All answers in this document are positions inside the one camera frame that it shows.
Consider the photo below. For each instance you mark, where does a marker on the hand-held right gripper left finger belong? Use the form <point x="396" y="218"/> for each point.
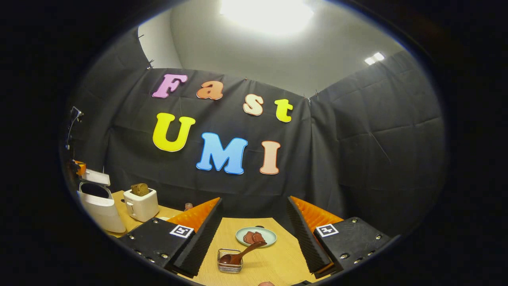
<point x="200" y="244"/>

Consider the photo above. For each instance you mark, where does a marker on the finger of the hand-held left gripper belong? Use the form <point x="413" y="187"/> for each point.
<point x="80" y="167"/>

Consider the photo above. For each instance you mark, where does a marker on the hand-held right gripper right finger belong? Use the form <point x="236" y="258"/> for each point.
<point x="305" y="242"/>

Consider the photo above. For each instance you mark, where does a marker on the dark wooden spoon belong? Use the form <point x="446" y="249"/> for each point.
<point x="238" y="256"/>

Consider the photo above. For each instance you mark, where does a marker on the white rice cooker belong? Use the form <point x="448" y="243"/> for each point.
<point x="101" y="212"/>

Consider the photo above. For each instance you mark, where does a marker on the pale green plate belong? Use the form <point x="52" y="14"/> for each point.
<point x="270" y="237"/>

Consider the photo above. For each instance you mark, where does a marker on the clear plastic water bottle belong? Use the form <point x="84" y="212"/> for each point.
<point x="188" y="206"/>

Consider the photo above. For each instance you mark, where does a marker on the red-brown meat slice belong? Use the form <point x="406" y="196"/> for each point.
<point x="260" y="236"/>
<point x="249" y="237"/>

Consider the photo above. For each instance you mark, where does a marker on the brown bread slice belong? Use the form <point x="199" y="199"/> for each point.
<point x="135" y="190"/>
<point x="145" y="188"/>

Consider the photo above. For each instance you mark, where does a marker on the white toaster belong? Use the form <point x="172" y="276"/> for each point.
<point x="143" y="206"/>

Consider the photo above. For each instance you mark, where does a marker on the small ceiling light panel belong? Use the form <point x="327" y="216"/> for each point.
<point x="374" y="58"/>

